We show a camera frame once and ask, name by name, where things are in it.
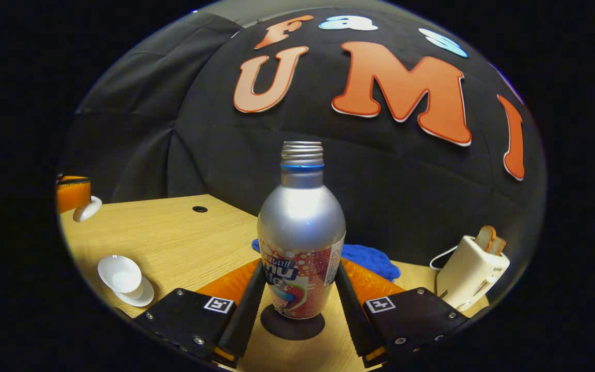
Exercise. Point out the silver water bottle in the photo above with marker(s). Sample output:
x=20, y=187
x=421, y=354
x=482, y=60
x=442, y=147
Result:
x=300, y=227

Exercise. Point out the white saucer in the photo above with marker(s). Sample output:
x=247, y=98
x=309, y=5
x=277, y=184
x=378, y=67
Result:
x=145, y=295

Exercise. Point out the toast slice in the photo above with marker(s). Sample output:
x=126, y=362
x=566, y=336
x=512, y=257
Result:
x=500, y=245
x=485, y=237

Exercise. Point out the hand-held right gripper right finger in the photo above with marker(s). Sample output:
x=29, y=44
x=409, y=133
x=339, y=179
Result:
x=354, y=320

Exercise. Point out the blue cloth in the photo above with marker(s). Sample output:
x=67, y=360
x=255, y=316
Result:
x=372, y=258

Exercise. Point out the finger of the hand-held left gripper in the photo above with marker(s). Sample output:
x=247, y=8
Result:
x=73, y=195

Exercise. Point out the white teacup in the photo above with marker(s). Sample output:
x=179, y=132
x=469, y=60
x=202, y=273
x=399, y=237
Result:
x=121, y=274

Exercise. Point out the black backdrop cloth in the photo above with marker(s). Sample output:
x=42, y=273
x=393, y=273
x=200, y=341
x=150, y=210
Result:
x=380, y=170

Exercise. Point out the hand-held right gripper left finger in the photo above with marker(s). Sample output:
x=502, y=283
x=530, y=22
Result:
x=243, y=320

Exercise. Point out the dark round coaster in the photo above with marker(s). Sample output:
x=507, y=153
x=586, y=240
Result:
x=297, y=328

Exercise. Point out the white toaster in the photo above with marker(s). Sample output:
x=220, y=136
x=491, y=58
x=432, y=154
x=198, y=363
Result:
x=470, y=274

